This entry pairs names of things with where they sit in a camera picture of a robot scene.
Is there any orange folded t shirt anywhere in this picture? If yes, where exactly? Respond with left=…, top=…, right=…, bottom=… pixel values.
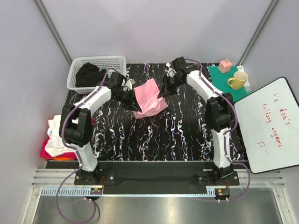
left=49, top=156, right=72, bottom=161

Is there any white whiteboard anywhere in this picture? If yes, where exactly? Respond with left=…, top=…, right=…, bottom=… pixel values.
left=235, top=77, right=299, bottom=174

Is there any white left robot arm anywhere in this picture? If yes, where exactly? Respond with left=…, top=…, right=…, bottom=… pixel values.
left=59, top=71, right=141, bottom=185

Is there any magenta folded t shirt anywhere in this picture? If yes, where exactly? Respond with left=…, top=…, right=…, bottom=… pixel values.
left=39, top=118, right=94, bottom=160

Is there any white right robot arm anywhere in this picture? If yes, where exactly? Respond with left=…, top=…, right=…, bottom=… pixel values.
left=158, top=57, right=237, bottom=185

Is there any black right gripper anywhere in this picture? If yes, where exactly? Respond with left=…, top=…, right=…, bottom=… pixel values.
left=157, top=75, right=184, bottom=100

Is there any pink cube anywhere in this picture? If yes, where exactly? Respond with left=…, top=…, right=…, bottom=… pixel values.
left=218, top=59, right=232, bottom=73

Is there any pink t shirt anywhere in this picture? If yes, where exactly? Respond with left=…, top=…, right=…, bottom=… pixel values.
left=134, top=78, right=168, bottom=119

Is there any black t shirt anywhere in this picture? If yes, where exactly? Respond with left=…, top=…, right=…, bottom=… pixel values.
left=75, top=63, right=107, bottom=88

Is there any white folded t shirt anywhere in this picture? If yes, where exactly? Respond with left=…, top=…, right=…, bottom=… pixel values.
left=45, top=115, right=74, bottom=157

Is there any yellow mug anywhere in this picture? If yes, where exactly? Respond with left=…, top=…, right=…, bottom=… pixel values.
left=228, top=71, right=248, bottom=90

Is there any green cutting mat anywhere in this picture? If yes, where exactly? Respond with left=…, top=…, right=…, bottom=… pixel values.
left=208, top=65, right=252, bottom=102

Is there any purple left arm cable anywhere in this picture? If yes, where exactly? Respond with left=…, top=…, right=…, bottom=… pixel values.
left=56, top=68, right=120, bottom=221

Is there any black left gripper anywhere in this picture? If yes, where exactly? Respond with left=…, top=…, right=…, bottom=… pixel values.
left=113, top=88, right=142, bottom=112

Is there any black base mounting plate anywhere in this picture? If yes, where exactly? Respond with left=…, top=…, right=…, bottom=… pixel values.
left=74, top=161, right=240, bottom=186

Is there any white plastic basket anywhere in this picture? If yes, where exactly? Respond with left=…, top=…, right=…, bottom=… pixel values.
left=67, top=56, right=127, bottom=94

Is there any white slotted cable duct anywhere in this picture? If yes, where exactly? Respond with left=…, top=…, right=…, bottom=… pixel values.
left=41, top=186, right=217, bottom=197

